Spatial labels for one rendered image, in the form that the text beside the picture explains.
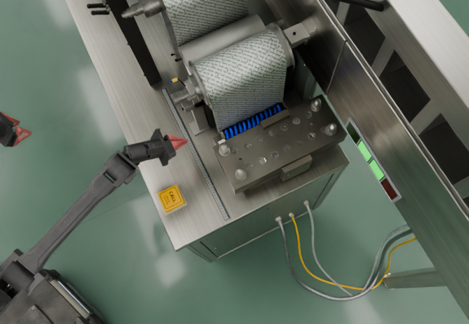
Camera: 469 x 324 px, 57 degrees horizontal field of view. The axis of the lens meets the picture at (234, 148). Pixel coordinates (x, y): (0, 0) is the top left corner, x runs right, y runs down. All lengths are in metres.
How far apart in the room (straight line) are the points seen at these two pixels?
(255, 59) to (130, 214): 1.49
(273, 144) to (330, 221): 1.09
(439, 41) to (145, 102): 1.08
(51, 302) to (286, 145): 1.41
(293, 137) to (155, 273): 1.27
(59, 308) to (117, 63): 1.18
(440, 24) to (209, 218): 0.92
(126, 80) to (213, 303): 1.23
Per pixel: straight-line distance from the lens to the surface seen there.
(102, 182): 1.23
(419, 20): 0.86
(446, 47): 0.84
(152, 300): 2.38
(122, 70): 1.70
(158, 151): 1.28
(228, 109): 1.27
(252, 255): 2.33
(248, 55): 1.17
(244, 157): 1.35
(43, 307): 2.31
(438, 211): 1.06
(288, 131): 1.38
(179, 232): 1.45
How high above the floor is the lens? 2.32
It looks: 71 degrees down
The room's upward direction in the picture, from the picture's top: 10 degrees counter-clockwise
